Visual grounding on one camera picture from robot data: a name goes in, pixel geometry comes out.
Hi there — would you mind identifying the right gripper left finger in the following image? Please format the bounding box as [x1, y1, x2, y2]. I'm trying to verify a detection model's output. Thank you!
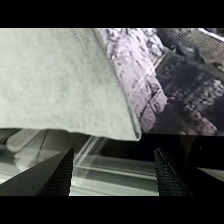
[0, 146, 75, 197]

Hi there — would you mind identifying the silver frame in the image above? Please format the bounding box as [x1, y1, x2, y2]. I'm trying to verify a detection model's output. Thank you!
[0, 128, 224, 197]

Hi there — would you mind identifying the grey T-shirt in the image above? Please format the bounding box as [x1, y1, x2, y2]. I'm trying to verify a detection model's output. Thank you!
[0, 28, 143, 142]

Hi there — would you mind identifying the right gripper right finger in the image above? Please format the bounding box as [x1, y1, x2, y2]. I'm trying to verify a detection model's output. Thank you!
[153, 147, 195, 197]

